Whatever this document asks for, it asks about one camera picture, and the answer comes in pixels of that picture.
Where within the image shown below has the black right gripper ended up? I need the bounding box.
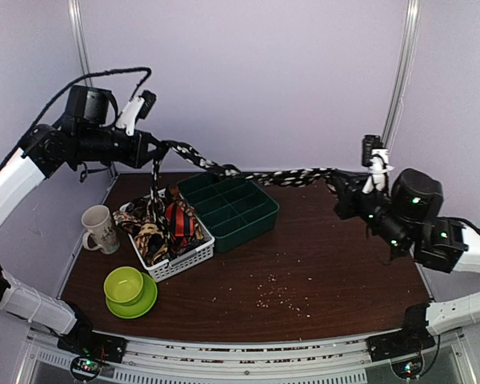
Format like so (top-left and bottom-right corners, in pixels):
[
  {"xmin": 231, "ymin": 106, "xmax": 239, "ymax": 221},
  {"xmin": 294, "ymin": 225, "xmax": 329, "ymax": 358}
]
[{"xmin": 330, "ymin": 170, "xmax": 411, "ymax": 254}]

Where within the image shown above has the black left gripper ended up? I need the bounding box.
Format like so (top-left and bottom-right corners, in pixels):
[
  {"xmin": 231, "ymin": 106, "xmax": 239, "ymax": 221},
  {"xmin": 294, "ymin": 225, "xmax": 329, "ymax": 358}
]
[{"xmin": 75, "ymin": 126, "xmax": 166, "ymax": 168}]

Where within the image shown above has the black white floral tie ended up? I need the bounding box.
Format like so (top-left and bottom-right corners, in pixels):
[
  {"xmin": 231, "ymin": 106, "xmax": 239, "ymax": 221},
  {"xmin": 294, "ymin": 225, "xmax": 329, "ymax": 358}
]
[{"xmin": 150, "ymin": 139, "xmax": 341, "ymax": 225}]

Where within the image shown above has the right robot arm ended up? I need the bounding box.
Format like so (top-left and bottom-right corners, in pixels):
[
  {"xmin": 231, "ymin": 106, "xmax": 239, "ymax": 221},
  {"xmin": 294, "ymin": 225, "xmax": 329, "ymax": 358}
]
[{"xmin": 327, "ymin": 168, "xmax": 480, "ymax": 354}]

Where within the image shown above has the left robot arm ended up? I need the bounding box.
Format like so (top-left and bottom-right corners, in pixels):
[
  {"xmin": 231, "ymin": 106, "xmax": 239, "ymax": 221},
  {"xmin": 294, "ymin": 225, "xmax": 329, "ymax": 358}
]
[{"xmin": 0, "ymin": 66, "xmax": 168, "ymax": 355}]

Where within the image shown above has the orange navy striped tie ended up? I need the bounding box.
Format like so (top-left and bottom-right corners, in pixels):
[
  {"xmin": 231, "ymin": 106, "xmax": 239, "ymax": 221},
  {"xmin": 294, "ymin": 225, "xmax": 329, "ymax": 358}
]
[{"xmin": 165, "ymin": 200, "xmax": 196, "ymax": 247}]

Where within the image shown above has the tan black patterned tie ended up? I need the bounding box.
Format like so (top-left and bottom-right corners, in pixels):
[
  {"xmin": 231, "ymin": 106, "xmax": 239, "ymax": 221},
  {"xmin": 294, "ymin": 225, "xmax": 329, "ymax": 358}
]
[{"xmin": 134, "ymin": 223, "xmax": 168, "ymax": 266}]

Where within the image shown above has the green divided organizer tray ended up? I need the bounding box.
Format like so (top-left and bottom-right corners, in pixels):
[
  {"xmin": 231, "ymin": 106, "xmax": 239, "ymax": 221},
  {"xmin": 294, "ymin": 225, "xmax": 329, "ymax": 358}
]
[{"xmin": 178, "ymin": 174, "xmax": 279, "ymax": 254}]

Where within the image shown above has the white ceramic mug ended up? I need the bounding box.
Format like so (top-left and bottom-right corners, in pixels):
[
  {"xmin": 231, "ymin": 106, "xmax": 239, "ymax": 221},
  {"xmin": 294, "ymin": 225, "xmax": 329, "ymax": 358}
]
[{"xmin": 81, "ymin": 205, "xmax": 120, "ymax": 254}]

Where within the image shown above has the white plastic basket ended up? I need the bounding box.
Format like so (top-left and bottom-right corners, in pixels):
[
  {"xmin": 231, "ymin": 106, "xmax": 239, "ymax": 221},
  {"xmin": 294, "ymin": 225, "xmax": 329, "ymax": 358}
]
[{"xmin": 120, "ymin": 193, "xmax": 214, "ymax": 282}]

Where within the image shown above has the green bowl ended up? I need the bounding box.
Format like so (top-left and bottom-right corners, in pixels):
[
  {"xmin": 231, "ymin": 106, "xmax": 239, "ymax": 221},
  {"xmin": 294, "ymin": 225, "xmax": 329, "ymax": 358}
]
[{"xmin": 103, "ymin": 266, "xmax": 144, "ymax": 306}]

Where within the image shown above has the green plate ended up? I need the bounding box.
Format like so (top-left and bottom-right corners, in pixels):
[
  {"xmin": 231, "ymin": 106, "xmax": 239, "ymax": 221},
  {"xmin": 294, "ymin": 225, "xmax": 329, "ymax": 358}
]
[{"xmin": 106, "ymin": 273, "xmax": 158, "ymax": 319}]

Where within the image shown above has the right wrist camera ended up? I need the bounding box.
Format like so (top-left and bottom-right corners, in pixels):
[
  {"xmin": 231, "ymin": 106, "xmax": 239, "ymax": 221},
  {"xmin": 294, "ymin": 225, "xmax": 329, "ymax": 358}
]
[{"xmin": 362, "ymin": 134, "xmax": 394, "ymax": 194}]

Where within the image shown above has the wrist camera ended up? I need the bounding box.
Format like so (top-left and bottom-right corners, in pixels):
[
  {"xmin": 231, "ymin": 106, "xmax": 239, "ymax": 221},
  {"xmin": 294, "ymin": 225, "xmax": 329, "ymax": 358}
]
[
  {"xmin": 362, "ymin": 134, "xmax": 394, "ymax": 194},
  {"xmin": 114, "ymin": 90, "xmax": 157, "ymax": 137}
]

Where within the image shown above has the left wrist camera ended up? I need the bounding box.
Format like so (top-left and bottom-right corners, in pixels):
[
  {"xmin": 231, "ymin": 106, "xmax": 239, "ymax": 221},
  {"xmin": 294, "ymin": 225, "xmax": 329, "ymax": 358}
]
[{"xmin": 114, "ymin": 90, "xmax": 157, "ymax": 137}]

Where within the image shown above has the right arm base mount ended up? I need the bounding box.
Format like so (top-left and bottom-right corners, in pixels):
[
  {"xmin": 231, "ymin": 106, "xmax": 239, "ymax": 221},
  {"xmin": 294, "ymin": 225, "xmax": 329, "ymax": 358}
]
[{"xmin": 366, "ymin": 330, "xmax": 436, "ymax": 362}]

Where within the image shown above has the aluminium front rail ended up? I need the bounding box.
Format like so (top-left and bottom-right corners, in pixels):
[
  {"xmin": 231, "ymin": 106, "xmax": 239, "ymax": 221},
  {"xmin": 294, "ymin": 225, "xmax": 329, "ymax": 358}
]
[{"xmin": 22, "ymin": 315, "xmax": 471, "ymax": 384}]

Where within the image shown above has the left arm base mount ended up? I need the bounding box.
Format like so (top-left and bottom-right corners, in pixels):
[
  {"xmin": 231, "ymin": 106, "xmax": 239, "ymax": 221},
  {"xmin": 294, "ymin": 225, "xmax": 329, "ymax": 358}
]
[{"xmin": 57, "ymin": 332, "xmax": 127, "ymax": 363}]

